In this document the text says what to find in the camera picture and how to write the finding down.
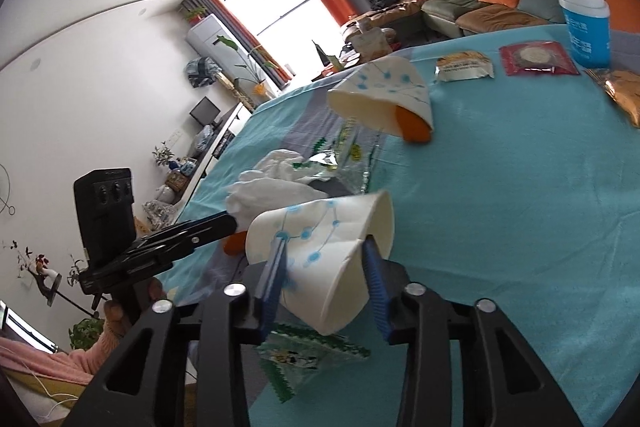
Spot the green white candy wrapper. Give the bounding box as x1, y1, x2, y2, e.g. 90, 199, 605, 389
256, 323, 371, 403

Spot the blue cup white lid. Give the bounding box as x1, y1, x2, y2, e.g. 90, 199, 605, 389
558, 0, 611, 69

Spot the grey orange curtain left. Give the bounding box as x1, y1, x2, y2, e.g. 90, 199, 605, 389
180, 0, 293, 88

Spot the person's left hand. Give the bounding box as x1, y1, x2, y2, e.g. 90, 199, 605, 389
103, 277, 167, 338

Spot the tall green potted plant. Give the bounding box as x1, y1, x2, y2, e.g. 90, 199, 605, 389
215, 34, 277, 101

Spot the pink sleeved forearm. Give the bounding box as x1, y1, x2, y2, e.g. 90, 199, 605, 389
1, 321, 128, 386

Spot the teal grey tablecloth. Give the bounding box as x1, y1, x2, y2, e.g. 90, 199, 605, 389
181, 25, 639, 426

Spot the red cookie wrapper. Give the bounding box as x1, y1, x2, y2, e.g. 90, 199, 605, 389
499, 41, 579, 76

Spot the white brown snack wrapper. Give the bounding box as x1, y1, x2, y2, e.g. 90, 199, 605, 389
435, 51, 495, 82

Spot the clear green plastic wrapper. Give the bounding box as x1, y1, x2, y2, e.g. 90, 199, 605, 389
293, 118, 384, 197

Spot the white tv cabinet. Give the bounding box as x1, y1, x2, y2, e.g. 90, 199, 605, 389
172, 103, 252, 223

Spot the white tissue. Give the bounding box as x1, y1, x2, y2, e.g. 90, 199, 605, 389
224, 150, 328, 232

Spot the gold foil snack bag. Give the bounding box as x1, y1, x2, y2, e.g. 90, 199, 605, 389
585, 68, 640, 129

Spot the orange peel near cup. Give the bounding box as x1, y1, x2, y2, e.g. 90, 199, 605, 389
222, 231, 247, 257

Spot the white standing air conditioner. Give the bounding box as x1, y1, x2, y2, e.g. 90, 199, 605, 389
186, 15, 247, 80

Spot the orange peel in far cup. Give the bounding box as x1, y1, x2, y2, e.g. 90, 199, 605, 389
395, 105, 432, 144

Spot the cluttered coffee table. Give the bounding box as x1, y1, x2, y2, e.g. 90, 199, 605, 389
314, 17, 401, 81

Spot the white paper cup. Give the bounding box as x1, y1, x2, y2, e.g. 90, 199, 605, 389
328, 55, 434, 139
245, 191, 395, 336

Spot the small black monitor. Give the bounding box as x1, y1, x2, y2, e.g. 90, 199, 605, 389
190, 96, 220, 126

